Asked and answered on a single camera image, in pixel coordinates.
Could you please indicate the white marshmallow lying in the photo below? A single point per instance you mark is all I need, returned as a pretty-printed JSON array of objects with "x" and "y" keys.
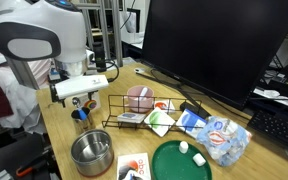
[{"x": 199, "y": 159}]

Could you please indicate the large black monitor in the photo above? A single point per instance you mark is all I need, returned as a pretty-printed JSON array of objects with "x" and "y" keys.
[{"x": 219, "y": 47}]

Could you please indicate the blue white board book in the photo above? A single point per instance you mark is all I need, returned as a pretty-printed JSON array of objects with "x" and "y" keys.
[{"x": 190, "y": 123}]

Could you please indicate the plastic bag of items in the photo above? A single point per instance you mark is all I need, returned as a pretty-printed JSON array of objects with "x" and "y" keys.
[{"x": 224, "y": 140}]

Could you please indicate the red circle board book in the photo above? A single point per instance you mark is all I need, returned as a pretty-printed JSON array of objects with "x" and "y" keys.
[{"x": 165, "y": 105}]

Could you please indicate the white cloth pile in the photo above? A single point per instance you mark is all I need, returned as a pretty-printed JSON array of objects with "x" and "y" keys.
[{"x": 26, "y": 111}]

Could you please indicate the pink plastic cup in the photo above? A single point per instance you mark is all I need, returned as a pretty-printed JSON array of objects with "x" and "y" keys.
[{"x": 139, "y": 106}]

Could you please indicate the black bottle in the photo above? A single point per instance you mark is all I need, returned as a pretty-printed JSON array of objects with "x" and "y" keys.
[{"x": 98, "y": 50}]

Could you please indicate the green vegetables board book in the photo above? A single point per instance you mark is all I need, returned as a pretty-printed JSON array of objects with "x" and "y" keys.
[{"x": 159, "y": 121}]

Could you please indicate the white utensil in pink cup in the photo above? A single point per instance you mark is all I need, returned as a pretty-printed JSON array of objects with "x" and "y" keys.
[{"x": 143, "y": 93}]

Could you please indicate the black wire rack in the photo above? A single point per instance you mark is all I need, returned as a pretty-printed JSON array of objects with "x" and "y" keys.
[{"x": 118, "y": 104}]

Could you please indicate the abc board book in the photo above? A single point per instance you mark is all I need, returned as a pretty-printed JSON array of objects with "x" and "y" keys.
[{"x": 133, "y": 167}]

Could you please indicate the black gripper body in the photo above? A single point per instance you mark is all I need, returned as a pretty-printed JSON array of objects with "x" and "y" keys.
[{"x": 60, "y": 95}]

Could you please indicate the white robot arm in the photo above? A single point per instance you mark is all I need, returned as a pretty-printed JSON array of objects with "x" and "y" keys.
[{"x": 47, "y": 29}]

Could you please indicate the large stainless steel pot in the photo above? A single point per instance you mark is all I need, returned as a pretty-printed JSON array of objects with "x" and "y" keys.
[{"x": 92, "y": 152}]

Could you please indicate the green round plate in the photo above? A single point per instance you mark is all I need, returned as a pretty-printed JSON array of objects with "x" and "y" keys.
[{"x": 168, "y": 163}]

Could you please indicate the small silver jug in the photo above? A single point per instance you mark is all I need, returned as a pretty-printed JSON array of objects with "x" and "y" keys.
[{"x": 83, "y": 122}]

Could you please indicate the white marshmallow upright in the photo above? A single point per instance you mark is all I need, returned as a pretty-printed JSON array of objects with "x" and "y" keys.
[{"x": 183, "y": 147}]

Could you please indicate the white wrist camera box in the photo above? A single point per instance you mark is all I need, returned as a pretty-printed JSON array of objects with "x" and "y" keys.
[{"x": 84, "y": 84}]

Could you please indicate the black keyboard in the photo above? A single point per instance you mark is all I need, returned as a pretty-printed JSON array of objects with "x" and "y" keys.
[{"x": 276, "y": 127}]

